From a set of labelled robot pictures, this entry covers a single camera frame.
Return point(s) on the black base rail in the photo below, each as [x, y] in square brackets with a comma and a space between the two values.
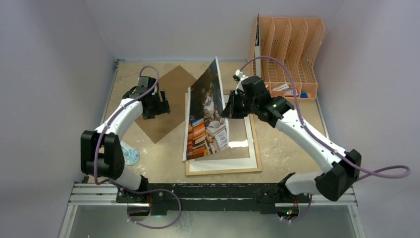
[160, 198]

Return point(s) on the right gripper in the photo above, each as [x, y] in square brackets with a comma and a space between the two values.
[232, 105]

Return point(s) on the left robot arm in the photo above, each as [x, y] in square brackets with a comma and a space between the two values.
[101, 154]

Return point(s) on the orange desk file organizer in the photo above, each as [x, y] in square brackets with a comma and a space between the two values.
[292, 45]

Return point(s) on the red white small box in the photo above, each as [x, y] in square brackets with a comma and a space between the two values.
[291, 93]

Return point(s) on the blue white tape dispenser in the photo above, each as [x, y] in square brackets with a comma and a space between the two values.
[131, 155]

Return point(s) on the white marker pen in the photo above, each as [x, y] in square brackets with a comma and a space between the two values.
[279, 87]

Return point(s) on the white folder in organizer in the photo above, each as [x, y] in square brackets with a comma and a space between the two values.
[258, 62]

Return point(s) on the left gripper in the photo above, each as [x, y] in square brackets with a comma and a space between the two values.
[162, 107]

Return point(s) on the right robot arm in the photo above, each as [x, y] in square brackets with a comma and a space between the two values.
[336, 175]

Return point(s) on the cat photo print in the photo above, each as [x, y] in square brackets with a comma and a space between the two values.
[206, 95]

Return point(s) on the clear acrylic sheet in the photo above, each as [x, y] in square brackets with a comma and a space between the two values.
[207, 139]

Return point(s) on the wooden picture frame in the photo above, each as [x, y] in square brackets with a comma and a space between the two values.
[230, 148]

